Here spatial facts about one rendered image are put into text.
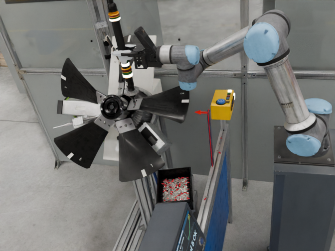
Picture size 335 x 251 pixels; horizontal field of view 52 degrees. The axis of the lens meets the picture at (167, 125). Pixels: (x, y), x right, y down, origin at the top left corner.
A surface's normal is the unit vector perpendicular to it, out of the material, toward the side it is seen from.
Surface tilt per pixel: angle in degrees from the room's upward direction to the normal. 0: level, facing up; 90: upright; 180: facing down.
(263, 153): 90
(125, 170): 47
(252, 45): 85
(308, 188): 90
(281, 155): 2
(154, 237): 15
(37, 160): 0
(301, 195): 90
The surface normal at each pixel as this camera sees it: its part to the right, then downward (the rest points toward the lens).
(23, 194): -0.14, -0.80
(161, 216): -0.38, -0.79
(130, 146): 0.36, -0.31
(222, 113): -0.27, 0.60
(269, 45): -0.57, 0.48
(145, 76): -0.29, -0.05
